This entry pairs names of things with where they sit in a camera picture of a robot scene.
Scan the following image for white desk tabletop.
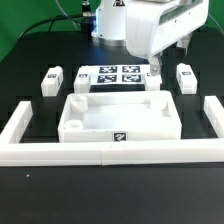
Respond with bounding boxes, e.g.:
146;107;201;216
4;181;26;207
58;91;182;143

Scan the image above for grey thin cable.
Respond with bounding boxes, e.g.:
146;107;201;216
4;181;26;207
54;0;79;32

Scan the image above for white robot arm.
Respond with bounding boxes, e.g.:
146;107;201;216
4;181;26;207
91;0;209;75

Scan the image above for black cable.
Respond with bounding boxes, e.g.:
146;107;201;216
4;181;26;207
18;13;84;41

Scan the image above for white marker sheet with tags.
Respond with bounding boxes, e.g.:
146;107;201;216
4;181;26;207
79;64;153;86

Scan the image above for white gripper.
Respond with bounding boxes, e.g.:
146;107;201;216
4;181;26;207
126;0;209;74

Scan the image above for black cable connector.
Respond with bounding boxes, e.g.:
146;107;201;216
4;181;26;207
81;0;96;33

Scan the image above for white U-shaped obstacle frame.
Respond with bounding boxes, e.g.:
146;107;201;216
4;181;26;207
0;101;224;166

